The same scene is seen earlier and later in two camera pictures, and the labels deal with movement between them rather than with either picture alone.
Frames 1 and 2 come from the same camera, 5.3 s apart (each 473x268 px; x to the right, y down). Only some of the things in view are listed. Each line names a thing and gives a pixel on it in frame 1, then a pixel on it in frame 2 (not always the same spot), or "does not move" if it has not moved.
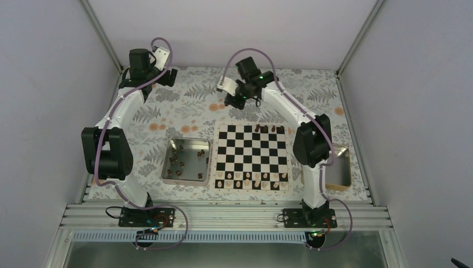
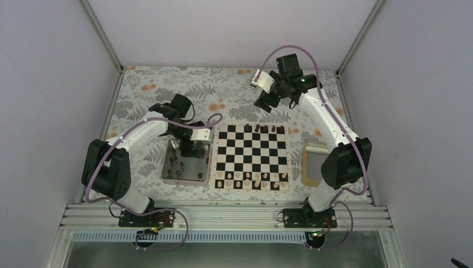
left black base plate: [133, 217] does not move
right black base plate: [309, 218] does not move
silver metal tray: [186, 161] does not move
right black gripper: [231, 101] → [260, 103]
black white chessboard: [251, 157] does not move
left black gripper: [164, 81] → [183, 146]
